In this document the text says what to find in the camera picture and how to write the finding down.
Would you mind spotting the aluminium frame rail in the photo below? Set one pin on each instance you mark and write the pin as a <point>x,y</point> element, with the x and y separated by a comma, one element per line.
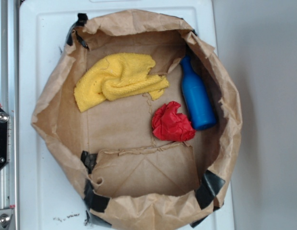
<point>9,12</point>

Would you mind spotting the brown paper bag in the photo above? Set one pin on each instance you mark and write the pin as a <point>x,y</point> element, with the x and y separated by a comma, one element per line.
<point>128,178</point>

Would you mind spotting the red crumpled paper ball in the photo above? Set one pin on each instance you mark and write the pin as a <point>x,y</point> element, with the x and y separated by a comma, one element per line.
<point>169,125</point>

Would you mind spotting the silver corner bracket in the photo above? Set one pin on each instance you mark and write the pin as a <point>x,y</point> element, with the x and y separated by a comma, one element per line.
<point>5,218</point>

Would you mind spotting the yellow cloth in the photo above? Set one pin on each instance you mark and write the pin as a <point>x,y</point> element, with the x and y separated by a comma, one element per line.
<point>118,76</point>

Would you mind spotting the blue plastic bottle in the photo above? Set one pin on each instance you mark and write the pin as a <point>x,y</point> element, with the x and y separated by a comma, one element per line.
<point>196,97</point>

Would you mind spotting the black corner bracket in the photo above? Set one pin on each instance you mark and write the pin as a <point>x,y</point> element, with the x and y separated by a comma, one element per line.
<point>4,124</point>

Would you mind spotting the white plastic tray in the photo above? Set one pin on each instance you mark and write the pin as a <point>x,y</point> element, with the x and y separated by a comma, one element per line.
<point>48,201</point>

